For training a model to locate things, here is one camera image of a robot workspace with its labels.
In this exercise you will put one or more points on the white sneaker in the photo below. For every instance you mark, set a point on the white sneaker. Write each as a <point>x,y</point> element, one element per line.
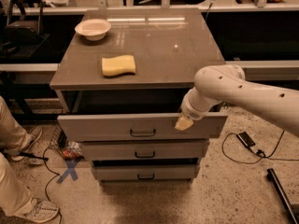
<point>42,212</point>
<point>34,136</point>

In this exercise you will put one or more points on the blue tape cross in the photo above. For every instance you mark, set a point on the blue tape cross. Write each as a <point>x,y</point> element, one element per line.
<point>70,171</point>

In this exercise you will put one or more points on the black power adapter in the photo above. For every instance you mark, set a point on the black power adapter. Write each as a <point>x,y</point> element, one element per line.
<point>245,139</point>

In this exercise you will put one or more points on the white sneaker front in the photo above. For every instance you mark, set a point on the white sneaker front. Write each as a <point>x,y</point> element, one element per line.
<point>42,212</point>

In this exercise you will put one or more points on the grey bottom drawer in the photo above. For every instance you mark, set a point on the grey bottom drawer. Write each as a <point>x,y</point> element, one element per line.
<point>145,173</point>

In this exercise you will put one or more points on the grey drawer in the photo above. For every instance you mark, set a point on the grey drawer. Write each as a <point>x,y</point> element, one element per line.
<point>145,173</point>
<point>125,127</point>
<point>144,150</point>

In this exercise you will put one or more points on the white sneaker back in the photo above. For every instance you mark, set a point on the white sneaker back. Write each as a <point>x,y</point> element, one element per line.
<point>34,136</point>

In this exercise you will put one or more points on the snack bag on floor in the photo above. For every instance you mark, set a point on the snack bag on floor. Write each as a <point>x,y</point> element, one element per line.
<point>71,151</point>

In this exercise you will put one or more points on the yellow sponge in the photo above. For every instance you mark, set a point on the yellow sponge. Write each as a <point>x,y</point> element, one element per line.
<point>115,66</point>

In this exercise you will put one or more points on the grey top drawer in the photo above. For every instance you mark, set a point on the grey top drawer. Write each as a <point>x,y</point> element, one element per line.
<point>125,127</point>

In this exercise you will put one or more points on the person's beige trouser leg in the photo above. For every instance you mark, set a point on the person's beige trouser leg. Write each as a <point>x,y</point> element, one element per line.
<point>15,197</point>

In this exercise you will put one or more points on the white bowl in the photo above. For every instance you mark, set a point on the white bowl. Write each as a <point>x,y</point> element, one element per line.
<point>93,29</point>

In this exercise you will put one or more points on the black bar on floor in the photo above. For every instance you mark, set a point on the black bar on floor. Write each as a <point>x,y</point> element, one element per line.
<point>292,210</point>

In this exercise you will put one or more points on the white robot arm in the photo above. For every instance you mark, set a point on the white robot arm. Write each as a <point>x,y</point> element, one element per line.
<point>226,83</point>

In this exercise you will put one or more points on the black chair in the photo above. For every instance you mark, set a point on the black chair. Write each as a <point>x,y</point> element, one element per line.
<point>23,37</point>

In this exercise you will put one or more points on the grey middle drawer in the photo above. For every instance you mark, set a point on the grey middle drawer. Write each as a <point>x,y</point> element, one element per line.
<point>144,150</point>

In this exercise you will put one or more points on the grey drawer cabinet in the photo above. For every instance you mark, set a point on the grey drawer cabinet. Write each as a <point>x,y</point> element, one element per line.
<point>169,46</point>

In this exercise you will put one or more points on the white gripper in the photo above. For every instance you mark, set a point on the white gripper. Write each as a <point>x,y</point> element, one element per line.
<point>192,110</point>

